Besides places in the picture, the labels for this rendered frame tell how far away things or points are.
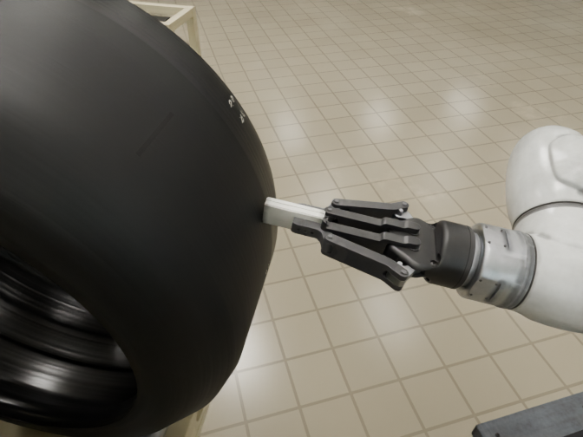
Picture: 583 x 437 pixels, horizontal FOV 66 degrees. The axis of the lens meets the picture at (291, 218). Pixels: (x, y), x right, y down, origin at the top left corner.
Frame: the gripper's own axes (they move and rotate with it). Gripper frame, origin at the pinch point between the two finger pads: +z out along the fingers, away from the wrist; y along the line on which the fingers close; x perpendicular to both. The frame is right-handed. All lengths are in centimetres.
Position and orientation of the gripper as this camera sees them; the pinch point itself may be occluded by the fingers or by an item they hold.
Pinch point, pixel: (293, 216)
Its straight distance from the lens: 52.2
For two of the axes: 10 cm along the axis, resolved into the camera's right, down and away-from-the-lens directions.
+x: -1.4, 7.3, 6.7
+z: -9.7, -2.4, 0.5
